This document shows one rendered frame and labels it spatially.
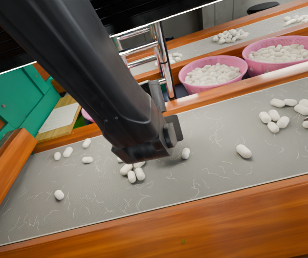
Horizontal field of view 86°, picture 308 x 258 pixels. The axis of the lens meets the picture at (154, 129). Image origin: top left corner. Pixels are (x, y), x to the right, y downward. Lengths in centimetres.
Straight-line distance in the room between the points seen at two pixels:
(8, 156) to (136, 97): 49
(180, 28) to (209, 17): 38
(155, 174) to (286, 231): 26
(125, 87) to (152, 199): 29
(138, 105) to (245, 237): 27
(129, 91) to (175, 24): 250
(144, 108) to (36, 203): 46
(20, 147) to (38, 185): 13
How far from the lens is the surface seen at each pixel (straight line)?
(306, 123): 53
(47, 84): 98
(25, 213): 59
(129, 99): 16
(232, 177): 41
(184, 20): 266
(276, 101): 58
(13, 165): 62
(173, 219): 35
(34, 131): 80
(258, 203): 36
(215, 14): 258
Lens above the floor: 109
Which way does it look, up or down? 40 degrees down
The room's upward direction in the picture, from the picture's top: 20 degrees counter-clockwise
